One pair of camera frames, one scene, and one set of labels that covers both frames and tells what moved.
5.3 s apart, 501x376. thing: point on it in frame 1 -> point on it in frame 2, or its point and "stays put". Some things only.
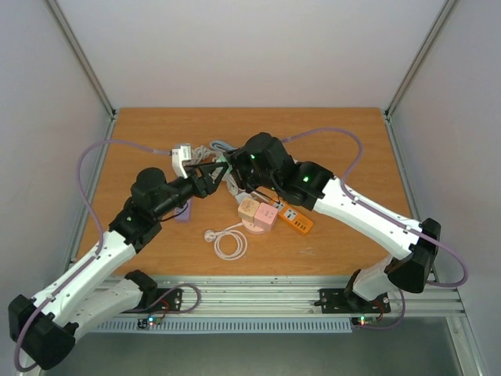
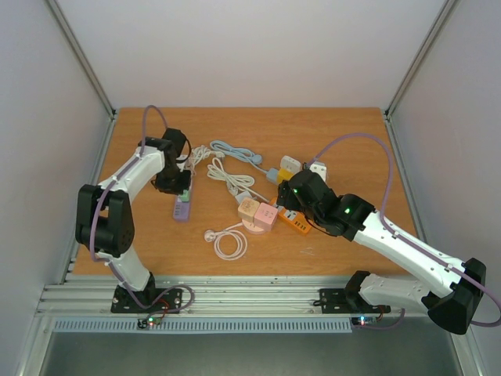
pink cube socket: [264, 216] stays put
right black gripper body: [236, 161] -> [288, 196]
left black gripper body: [202, 191] -> [171, 180]
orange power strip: [292, 216] stays put
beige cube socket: [247, 209] stays put
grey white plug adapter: [242, 196] stays put
